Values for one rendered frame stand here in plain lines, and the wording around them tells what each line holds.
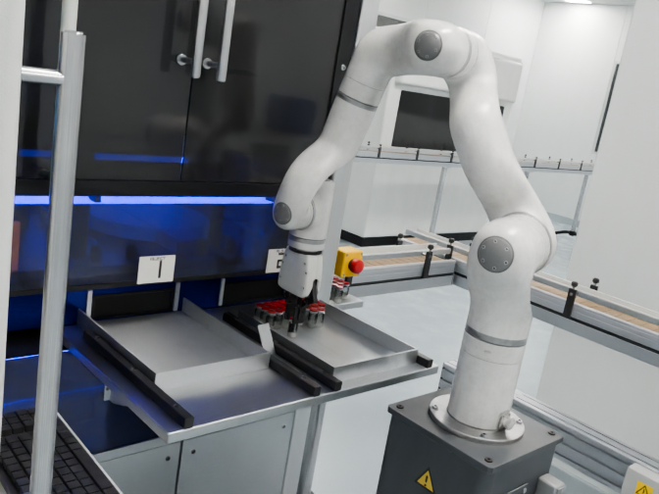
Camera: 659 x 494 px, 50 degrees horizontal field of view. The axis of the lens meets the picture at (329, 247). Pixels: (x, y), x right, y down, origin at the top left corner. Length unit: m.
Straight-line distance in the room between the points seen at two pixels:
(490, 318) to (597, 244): 1.59
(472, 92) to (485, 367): 0.52
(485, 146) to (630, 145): 1.56
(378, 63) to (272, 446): 1.07
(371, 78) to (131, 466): 1.02
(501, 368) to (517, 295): 0.16
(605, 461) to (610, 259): 0.86
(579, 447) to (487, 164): 1.26
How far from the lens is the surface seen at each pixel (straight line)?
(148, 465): 1.77
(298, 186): 1.45
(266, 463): 2.01
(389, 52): 1.41
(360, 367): 1.49
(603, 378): 2.95
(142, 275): 1.54
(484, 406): 1.41
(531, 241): 1.27
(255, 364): 1.44
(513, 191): 1.38
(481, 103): 1.36
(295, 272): 1.57
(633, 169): 2.84
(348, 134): 1.47
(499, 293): 1.30
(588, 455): 2.37
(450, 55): 1.31
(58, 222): 0.82
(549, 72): 10.69
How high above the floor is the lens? 1.48
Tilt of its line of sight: 14 degrees down
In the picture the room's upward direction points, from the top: 9 degrees clockwise
